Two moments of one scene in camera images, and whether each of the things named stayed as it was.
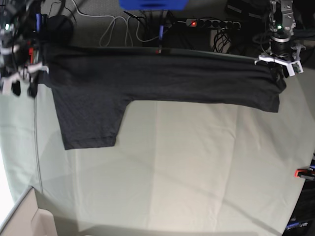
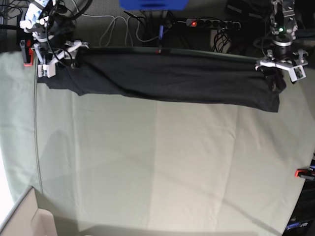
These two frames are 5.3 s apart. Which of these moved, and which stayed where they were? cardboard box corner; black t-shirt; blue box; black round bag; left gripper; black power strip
Moved: black t-shirt; left gripper
Stayed: cardboard box corner; blue box; black power strip; black round bag
